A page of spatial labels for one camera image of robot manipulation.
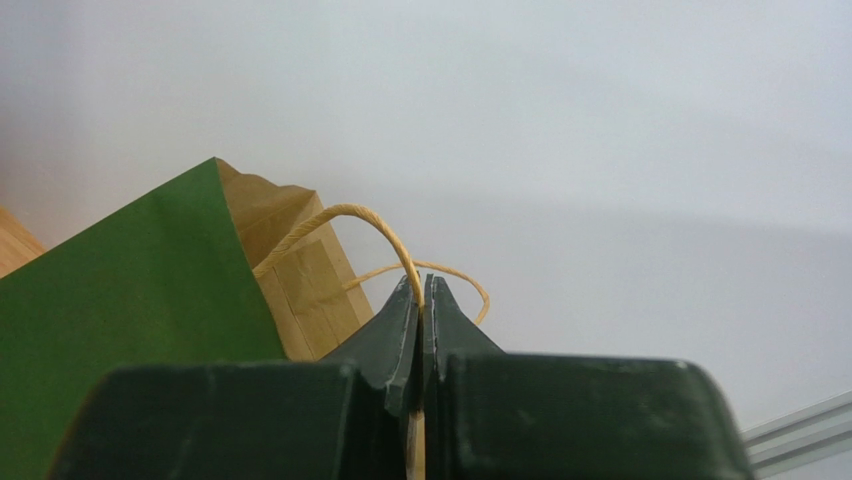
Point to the green paper gift bag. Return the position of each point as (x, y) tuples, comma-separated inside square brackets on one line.
[(204, 269)]

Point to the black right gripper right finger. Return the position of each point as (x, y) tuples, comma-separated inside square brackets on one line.
[(490, 414)]

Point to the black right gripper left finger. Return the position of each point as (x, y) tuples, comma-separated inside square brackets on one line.
[(349, 415)]

